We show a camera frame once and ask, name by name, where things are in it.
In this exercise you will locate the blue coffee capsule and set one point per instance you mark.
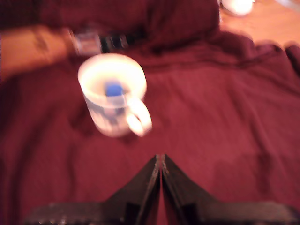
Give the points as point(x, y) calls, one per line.
point(113, 90)

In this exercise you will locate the dark red fleece blanket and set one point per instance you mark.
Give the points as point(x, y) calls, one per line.
point(211, 117)

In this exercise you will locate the white mug with blue animals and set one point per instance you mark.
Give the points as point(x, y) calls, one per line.
point(105, 68)

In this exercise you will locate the black box with white icons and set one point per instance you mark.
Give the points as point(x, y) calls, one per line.
point(117, 41)

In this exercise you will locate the clear plastic storage container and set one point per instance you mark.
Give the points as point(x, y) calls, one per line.
point(87, 43)

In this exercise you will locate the small white round camera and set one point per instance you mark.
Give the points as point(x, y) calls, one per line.
point(236, 5)

